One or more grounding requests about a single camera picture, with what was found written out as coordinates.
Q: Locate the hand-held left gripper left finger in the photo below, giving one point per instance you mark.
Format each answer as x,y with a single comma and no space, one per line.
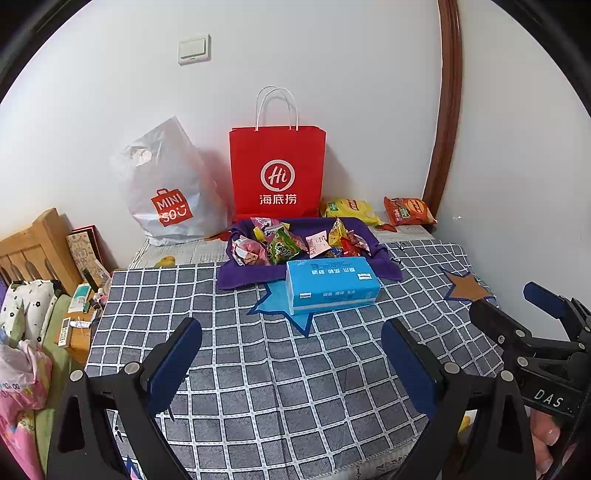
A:
173,364

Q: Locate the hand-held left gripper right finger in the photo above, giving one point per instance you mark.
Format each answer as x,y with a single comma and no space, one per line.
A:
408,369

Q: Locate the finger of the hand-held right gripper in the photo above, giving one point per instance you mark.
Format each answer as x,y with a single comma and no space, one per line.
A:
549,300
503,327

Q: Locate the pale pink labelled packet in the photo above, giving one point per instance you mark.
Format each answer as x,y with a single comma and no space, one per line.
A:
317,243

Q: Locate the pile of mixed snacks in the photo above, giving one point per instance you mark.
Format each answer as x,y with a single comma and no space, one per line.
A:
281,247

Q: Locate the person's right hand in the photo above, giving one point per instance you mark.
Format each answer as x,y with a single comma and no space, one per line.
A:
549,434

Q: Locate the grey checked blanket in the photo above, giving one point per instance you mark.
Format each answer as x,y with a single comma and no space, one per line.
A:
258,369

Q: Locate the wooden nightstand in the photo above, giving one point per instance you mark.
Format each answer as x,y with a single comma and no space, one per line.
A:
78,348

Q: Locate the white remote control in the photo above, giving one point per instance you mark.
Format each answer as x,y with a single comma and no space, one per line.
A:
65,331

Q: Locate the teal small box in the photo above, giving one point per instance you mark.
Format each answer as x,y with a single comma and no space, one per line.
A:
79,295

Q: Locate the blue tissue pack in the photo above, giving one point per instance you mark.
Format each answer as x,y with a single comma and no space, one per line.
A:
332,277

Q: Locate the green bedding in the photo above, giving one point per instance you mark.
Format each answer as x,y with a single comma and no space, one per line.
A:
51,355

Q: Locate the patterned gift box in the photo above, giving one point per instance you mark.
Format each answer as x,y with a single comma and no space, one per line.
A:
83,254

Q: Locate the orange chip bag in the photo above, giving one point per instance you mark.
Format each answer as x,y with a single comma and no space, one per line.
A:
411,210

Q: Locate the white flower-print pillow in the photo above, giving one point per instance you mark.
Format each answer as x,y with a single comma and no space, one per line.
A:
27,304

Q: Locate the pink plastic bag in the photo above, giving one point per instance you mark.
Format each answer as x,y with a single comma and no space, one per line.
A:
18,415

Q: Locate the yellow chip bag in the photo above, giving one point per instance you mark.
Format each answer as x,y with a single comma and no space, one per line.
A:
351,207

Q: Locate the wooden headboard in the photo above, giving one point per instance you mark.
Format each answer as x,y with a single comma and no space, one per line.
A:
41,240

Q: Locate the white plastic shopping bag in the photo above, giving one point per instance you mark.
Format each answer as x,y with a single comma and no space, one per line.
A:
184,161

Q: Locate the red paper bag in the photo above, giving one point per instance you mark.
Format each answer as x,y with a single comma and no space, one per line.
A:
277,152

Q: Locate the brown wooden door frame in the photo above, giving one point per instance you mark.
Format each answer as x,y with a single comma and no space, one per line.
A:
445,115

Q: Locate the white light switch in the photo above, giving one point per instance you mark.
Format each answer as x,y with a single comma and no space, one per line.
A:
194,50

